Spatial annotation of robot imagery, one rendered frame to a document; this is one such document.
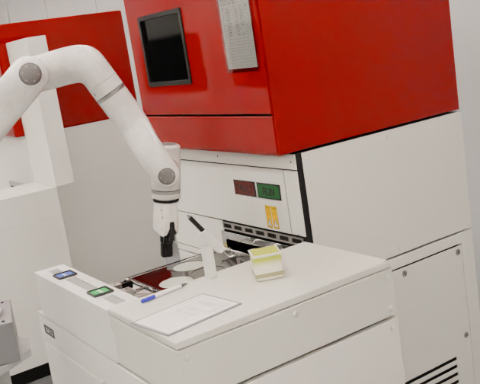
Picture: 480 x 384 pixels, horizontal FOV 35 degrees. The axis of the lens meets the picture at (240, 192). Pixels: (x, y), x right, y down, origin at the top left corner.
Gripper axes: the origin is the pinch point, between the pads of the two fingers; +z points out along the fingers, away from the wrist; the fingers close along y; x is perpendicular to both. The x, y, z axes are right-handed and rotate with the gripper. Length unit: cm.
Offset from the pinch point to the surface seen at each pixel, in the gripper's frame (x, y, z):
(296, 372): 10, 62, 13
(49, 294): -32.3, -11.4, 13.2
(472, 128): 170, -67, -18
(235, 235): 28.6, -14.1, 2.8
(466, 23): 164, -69, -65
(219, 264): 17.0, 0.0, 6.6
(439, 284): 89, 15, 18
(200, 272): 9.7, 2.8, 7.4
